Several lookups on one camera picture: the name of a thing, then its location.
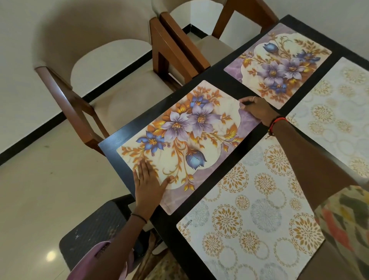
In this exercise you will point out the person's left hand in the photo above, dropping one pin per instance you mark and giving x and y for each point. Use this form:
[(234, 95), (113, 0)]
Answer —
[(148, 193)]

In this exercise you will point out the person's right hand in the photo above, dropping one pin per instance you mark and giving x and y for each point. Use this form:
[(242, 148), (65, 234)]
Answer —
[(261, 109)]

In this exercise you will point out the person's right thumb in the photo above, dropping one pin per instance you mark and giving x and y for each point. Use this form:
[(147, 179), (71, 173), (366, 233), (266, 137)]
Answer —
[(245, 108)]

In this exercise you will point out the person's left thumb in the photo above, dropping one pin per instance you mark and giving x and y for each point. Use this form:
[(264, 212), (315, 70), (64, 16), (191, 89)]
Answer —
[(168, 181)]

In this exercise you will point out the purple floral placemat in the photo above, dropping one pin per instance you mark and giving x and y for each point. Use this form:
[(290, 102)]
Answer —
[(201, 135), (282, 57)]

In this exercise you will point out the person's left forearm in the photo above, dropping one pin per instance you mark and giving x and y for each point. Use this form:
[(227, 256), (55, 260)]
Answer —
[(115, 251)]

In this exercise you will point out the person's right forearm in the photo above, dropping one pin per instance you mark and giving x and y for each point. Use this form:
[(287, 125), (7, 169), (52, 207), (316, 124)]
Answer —
[(311, 161)]

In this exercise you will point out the black wrist band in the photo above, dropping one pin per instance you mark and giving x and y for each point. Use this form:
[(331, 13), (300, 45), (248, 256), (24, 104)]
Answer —
[(138, 216)]

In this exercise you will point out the beige wooden armchair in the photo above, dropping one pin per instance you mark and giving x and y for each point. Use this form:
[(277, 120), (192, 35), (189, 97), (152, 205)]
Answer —
[(115, 72), (213, 47)]

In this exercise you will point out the white gold-circle placemat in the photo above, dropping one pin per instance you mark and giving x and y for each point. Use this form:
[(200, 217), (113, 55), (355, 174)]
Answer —
[(245, 216), (337, 115)]

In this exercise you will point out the black plastic stool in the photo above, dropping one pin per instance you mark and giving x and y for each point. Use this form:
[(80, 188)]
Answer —
[(95, 228)]

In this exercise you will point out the brown patterned garment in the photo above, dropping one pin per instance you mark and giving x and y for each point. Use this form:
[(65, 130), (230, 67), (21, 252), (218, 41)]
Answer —
[(164, 268)]

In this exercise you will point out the pink garment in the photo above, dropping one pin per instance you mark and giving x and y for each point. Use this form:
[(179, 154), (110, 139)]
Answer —
[(86, 262)]

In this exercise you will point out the multicolour patterned sleeve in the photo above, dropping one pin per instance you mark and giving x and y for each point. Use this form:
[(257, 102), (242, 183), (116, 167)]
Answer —
[(343, 222)]

